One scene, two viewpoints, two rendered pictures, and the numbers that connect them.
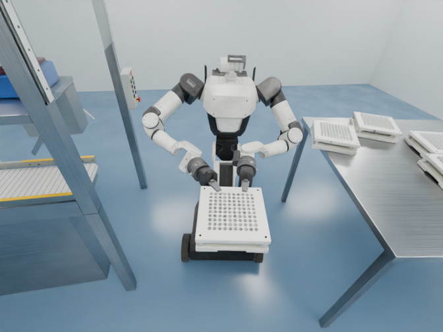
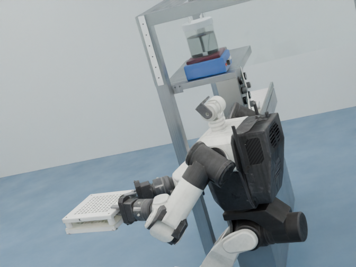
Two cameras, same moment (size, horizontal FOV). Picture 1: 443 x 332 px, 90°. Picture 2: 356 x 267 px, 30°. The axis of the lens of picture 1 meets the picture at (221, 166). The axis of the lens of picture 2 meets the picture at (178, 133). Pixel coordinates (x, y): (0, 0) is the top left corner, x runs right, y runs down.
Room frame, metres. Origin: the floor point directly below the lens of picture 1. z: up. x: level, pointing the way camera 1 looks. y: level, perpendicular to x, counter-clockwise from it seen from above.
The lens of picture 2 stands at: (2.18, -2.18, 1.91)
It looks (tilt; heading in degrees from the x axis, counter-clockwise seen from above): 15 degrees down; 119
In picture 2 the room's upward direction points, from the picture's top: 16 degrees counter-clockwise
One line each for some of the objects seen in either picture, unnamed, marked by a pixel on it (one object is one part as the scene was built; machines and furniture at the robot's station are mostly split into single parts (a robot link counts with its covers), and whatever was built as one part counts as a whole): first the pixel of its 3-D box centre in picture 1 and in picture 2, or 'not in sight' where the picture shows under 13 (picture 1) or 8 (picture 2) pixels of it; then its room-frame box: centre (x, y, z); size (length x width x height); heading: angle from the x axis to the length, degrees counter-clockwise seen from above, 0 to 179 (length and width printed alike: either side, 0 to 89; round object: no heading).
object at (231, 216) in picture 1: (231, 211); (100, 205); (0.52, -0.05, 0.96); 0.25 x 0.24 x 0.02; 92
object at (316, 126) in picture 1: (334, 132); not in sight; (1.19, -0.68, 0.94); 0.25 x 0.24 x 0.02; 165
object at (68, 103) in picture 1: (51, 110); (234, 93); (0.89, 0.77, 1.15); 0.22 x 0.11 x 0.20; 102
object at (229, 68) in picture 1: (230, 67); (213, 110); (1.14, -0.02, 1.30); 0.10 x 0.07 x 0.09; 92
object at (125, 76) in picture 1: (130, 88); not in sight; (1.65, 0.72, 0.98); 0.17 x 0.06 x 0.26; 12
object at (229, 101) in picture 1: (228, 101); (242, 159); (1.20, -0.02, 1.10); 0.34 x 0.30 x 0.36; 92
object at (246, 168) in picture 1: (246, 174); (135, 210); (0.73, -0.11, 0.96); 0.12 x 0.10 x 0.13; 174
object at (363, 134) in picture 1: (372, 129); not in sight; (1.35, -1.01, 0.89); 0.24 x 0.24 x 0.02; 74
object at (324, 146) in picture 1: (331, 139); not in sight; (1.19, -0.68, 0.89); 0.24 x 0.24 x 0.02; 75
